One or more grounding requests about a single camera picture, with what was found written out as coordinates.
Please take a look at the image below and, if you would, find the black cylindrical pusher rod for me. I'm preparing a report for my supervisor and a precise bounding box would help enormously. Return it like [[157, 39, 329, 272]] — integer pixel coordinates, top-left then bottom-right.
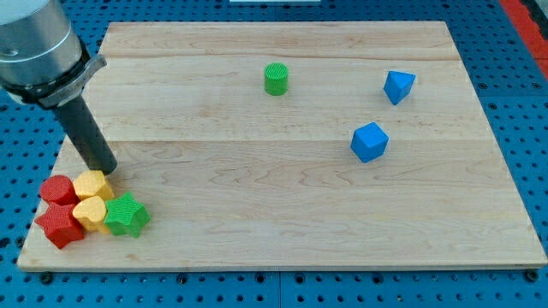
[[52, 96, 117, 175]]

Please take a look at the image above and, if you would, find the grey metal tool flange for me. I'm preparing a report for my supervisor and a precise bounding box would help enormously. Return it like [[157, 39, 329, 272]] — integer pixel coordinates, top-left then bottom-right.
[[3, 50, 107, 109]]

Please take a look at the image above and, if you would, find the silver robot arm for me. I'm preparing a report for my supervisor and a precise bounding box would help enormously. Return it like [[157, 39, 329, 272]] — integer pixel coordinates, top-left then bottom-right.
[[1, 0, 117, 175]]

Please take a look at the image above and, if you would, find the yellow hexagon block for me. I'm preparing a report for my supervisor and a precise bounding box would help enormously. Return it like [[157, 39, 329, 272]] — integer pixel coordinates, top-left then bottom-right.
[[73, 170, 115, 200]]

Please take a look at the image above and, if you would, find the red cylinder block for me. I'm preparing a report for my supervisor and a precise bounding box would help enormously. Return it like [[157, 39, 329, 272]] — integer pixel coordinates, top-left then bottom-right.
[[39, 175, 80, 205]]

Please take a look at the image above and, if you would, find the yellow heart block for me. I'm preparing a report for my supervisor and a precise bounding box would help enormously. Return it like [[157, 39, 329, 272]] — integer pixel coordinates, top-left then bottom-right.
[[72, 196, 110, 234]]

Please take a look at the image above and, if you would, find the red star block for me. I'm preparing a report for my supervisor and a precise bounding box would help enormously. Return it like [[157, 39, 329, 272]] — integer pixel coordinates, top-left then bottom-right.
[[34, 203, 85, 249]]

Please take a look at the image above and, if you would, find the green star block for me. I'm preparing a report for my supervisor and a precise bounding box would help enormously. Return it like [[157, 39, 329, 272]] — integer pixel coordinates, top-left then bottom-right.
[[104, 192, 151, 238]]

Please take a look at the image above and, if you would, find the wooden board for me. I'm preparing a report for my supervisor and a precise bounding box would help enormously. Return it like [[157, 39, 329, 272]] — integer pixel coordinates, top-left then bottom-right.
[[18, 21, 547, 272]]

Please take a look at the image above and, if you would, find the green cylinder block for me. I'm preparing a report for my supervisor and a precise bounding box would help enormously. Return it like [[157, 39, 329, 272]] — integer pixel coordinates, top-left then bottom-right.
[[264, 62, 289, 96]]

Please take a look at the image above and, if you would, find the blue cube block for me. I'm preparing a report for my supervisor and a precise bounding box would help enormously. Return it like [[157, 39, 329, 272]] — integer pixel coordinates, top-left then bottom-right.
[[350, 122, 390, 163]]

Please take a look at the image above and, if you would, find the blue triangular prism block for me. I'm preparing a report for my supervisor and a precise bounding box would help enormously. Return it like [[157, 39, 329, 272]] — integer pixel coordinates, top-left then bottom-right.
[[383, 70, 416, 105]]

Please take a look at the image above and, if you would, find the red strip at corner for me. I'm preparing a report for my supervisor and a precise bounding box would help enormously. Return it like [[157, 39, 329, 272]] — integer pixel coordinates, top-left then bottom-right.
[[499, 0, 547, 77]]

